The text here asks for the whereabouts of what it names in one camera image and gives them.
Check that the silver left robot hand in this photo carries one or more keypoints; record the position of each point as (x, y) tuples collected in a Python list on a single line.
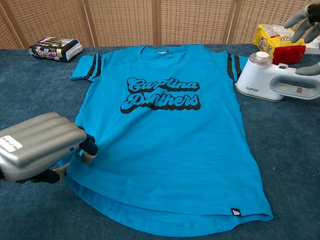
[(37, 142)]

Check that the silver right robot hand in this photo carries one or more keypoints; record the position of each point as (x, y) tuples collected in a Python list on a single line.
[(301, 31)]

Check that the white handheld garment steamer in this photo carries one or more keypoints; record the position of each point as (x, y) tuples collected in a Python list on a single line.
[(257, 77)]

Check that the blue Carolina Panthers t-shirt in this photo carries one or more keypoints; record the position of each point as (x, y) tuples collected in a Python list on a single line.
[(162, 150)]

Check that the yellow red snack package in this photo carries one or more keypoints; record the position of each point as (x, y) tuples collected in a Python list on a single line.
[(272, 40)]

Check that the teal carpet table cover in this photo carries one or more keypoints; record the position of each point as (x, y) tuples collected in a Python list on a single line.
[(37, 87)]

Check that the dark snack package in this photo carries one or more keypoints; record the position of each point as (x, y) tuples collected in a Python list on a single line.
[(55, 48)]

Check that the woven rattan folding screen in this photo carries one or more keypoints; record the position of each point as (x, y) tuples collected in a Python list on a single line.
[(120, 22)]

